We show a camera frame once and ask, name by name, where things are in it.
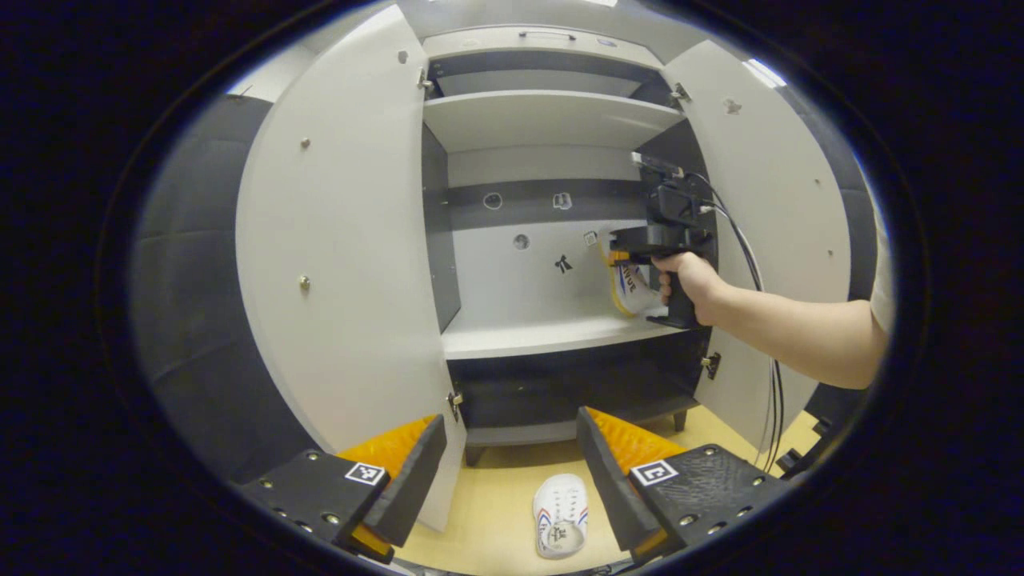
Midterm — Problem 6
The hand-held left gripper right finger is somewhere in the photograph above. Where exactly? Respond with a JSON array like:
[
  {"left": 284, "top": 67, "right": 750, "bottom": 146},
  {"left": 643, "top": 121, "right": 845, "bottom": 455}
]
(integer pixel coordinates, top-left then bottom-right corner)
[{"left": 576, "top": 406, "right": 793, "bottom": 565}]

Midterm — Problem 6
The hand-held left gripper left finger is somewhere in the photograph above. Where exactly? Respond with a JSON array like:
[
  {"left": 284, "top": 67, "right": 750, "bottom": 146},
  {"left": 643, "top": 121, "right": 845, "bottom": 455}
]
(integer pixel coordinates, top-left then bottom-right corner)
[{"left": 240, "top": 414, "right": 449, "bottom": 565}]

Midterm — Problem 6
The white striped shoe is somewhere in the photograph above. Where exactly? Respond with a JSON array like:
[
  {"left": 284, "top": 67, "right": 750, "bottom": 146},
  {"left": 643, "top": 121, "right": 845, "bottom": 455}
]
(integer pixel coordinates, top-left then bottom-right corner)
[
  {"left": 534, "top": 474, "right": 590, "bottom": 559},
  {"left": 602, "top": 244, "right": 669, "bottom": 317}
]

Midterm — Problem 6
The grey cabinet door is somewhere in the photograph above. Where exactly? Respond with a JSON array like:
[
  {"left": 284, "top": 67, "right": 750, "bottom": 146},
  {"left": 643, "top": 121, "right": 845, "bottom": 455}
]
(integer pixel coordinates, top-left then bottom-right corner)
[
  {"left": 660, "top": 40, "right": 853, "bottom": 453},
  {"left": 236, "top": 4, "right": 469, "bottom": 533}
]

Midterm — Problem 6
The grey shoe cabinet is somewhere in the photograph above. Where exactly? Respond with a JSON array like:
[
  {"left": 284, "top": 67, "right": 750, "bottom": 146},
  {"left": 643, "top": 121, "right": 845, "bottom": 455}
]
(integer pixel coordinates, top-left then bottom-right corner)
[{"left": 420, "top": 24, "right": 717, "bottom": 469}]

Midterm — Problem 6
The grey cabinet drawer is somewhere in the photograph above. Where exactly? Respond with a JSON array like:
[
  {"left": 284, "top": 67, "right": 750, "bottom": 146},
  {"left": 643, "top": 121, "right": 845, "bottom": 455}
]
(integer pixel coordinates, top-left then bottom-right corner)
[{"left": 422, "top": 26, "right": 665, "bottom": 69}]

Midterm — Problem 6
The small ceiling light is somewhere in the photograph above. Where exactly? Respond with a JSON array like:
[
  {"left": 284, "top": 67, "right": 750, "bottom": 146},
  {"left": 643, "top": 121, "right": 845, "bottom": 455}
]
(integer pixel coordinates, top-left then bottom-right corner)
[{"left": 744, "top": 58, "right": 789, "bottom": 89}]

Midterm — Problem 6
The person's white shirt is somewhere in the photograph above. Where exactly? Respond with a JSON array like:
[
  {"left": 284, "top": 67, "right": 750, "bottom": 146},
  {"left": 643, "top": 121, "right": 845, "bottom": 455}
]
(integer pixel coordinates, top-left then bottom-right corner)
[{"left": 870, "top": 228, "right": 897, "bottom": 333}]

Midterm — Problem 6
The black quilted cloth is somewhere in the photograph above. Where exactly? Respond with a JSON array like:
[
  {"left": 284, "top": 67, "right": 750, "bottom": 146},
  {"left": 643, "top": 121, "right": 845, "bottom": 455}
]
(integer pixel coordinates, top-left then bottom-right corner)
[{"left": 130, "top": 94, "right": 321, "bottom": 485}]

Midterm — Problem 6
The black cable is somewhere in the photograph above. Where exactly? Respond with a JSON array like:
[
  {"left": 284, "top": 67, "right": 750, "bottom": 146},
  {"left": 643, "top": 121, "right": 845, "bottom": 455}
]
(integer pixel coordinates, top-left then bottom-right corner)
[{"left": 684, "top": 172, "right": 786, "bottom": 474}]

